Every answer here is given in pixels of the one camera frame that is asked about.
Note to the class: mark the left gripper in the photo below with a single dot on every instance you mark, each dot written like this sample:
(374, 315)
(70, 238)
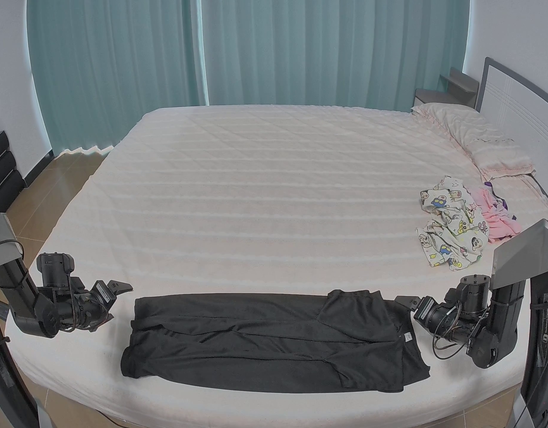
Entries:
(95, 306)

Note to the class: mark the black T-shirt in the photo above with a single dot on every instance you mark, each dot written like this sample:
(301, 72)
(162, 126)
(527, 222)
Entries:
(265, 346)

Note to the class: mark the purple garment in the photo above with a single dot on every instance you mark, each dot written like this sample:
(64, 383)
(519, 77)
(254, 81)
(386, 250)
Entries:
(504, 204)

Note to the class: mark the blue-green curtain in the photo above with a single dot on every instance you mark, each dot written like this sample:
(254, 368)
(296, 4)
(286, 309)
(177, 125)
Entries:
(113, 38)
(336, 29)

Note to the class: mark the bed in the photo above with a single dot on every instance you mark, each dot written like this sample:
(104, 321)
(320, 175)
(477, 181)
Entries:
(256, 172)

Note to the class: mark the white printed pyjama top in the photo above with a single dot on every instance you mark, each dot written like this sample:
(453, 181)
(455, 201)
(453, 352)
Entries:
(452, 234)

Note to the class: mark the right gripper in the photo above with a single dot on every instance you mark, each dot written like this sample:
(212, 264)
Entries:
(438, 317)

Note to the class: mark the grey bedside table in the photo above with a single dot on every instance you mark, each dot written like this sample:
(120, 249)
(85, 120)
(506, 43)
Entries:
(429, 95)

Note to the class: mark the black chest of drawers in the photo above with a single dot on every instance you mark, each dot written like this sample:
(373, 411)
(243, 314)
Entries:
(2, 172)

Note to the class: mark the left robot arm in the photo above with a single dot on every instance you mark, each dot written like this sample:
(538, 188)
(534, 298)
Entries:
(29, 310)

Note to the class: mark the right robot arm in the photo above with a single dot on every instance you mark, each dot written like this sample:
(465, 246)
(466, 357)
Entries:
(523, 252)

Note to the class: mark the pink garment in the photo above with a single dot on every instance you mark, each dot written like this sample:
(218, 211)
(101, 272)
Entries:
(501, 225)

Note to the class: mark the cream pillow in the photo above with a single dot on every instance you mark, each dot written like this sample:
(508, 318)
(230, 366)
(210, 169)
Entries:
(483, 138)

